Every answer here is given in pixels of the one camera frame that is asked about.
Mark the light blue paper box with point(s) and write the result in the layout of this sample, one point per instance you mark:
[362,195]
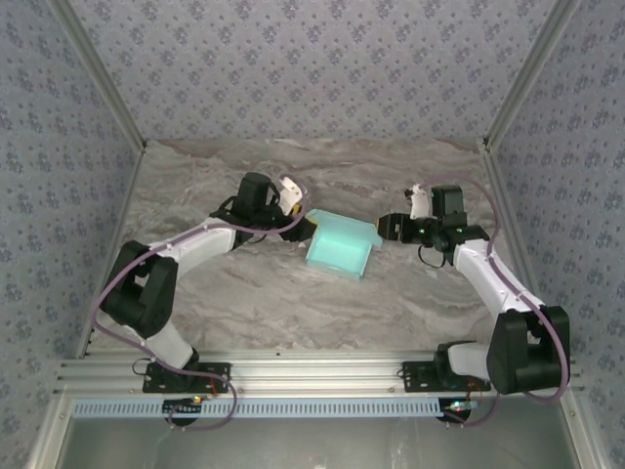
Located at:
[337,244]

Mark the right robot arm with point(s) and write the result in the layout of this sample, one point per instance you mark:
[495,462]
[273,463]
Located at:
[517,352]

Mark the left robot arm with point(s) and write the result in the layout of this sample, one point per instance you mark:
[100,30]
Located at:
[146,293]

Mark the aluminium cross beam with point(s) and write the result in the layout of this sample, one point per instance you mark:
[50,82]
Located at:
[312,373]

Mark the black controller board with LED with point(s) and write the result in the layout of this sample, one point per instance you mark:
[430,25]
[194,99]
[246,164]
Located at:
[459,406]
[183,405]

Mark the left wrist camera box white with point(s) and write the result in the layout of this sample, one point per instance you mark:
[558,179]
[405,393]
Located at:
[292,193]

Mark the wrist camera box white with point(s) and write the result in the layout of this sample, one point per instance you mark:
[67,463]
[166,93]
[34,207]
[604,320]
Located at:
[419,200]
[292,193]

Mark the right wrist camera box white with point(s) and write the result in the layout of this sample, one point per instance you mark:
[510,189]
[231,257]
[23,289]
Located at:
[419,200]

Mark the aluminium side rail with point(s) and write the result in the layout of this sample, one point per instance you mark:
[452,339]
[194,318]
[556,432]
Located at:
[117,244]
[508,195]

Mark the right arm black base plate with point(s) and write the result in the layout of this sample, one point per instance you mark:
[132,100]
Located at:
[420,378]

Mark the aluminium frame post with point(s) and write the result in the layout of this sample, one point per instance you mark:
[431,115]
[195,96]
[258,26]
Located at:
[532,73]
[97,73]

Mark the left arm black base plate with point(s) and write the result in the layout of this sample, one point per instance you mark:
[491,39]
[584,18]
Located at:
[161,383]

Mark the aluminium frame leg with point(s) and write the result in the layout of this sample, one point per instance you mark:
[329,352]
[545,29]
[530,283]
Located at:
[49,435]
[581,435]

